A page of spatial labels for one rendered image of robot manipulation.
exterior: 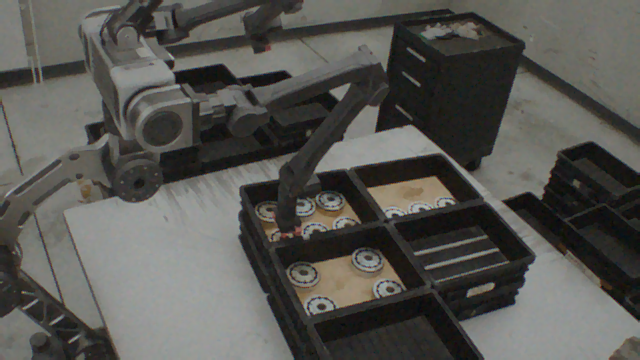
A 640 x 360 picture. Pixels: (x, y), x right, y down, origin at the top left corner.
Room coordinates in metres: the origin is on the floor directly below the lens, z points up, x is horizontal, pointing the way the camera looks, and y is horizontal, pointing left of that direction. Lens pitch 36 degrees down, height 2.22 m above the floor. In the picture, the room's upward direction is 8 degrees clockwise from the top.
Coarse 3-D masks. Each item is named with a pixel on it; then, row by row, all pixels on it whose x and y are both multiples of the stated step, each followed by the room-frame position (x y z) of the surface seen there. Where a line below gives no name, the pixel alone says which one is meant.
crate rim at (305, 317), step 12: (360, 228) 1.50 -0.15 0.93; (372, 228) 1.51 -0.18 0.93; (300, 240) 1.41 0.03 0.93; (312, 240) 1.42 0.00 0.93; (396, 240) 1.47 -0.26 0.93; (408, 252) 1.42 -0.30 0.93; (276, 264) 1.30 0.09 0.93; (420, 276) 1.32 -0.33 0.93; (288, 288) 1.21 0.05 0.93; (420, 288) 1.27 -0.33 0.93; (300, 300) 1.17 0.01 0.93; (372, 300) 1.20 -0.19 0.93; (384, 300) 1.21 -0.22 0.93; (300, 312) 1.13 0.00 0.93; (324, 312) 1.14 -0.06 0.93; (336, 312) 1.14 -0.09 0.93
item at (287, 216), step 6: (276, 210) 1.50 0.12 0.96; (282, 210) 1.45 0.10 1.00; (288, 210) 1.45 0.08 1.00; (294, 210) 1.46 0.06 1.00; (276, 216) 1.47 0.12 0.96; (282, 216) 1.45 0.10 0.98; (288, 216) 1.45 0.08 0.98; (294, 216) 1.47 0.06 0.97; (282, 222) 1.44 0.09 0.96; (288, 222) 1.44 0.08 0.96; (294, 222) 1.45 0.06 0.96; (300, 222) 1.45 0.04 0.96; (282, 228) 1.42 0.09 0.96
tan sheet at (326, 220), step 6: (312, 198) 1.74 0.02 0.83; (348, 210) 1.70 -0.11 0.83; (318, 216) 1.65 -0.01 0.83; (324, 216) 1.65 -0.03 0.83; (330, 216) 1.66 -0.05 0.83; (336, 216) 1.66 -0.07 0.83; (342, 216) 1.67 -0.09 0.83; (348, 216) 1.67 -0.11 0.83; (354, 216) 1.67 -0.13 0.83; (306, 222) 1.61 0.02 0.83; (324, 222) 1.62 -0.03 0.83; (330, 222) 1.63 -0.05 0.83; (264, 228) 1.55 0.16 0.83; (270, 228) 1.55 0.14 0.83; (276, 228) 1.56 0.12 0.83; (330, 228) 1.60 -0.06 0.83
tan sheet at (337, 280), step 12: (312, 264) 1.42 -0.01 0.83; (324, 264) 1.42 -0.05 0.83; (336, 264) 1.43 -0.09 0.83; (348, 264) 1.44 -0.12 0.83; (384, 264) 1.46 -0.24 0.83; (324, 276) 1.37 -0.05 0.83; (336, 276) 1.38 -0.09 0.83; (348, 276) 1.38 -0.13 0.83; (384, 276) 1.40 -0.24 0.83; (396, 276) 1.41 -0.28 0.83; (324, 288) 1.32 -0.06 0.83; (336, 288) 1.33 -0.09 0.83; (348, 288) 1.33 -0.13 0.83; (360, 288) 1.34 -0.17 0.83; (372, 288) 1.35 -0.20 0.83; (336, 300) 1.28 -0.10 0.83; (348, 300) 1.28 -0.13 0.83; (360, 300) 1.29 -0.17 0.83
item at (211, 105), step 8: (184, 88) 1.22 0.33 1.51; (192, 96) 1.19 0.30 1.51; (200, 96) 1.22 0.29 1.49; (208, 96) 1.24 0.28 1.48; (216, 96) 1.24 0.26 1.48; (200, 104) 1.20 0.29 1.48; (208, 104) 1.21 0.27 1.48; (216, 104) 1.22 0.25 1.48; (200, 112) 1.19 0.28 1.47; (208, 112) 1.19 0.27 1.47; (216, 112) 1.21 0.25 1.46; (224, 112) 1.22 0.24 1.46; (200, 120) 1.18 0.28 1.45; (208, 120) 1.19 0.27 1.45; (216, 120) 1.21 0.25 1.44; (200, 128) 1.18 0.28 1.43; (208, 128) 1.21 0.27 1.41; (192, 144) 1.17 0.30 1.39
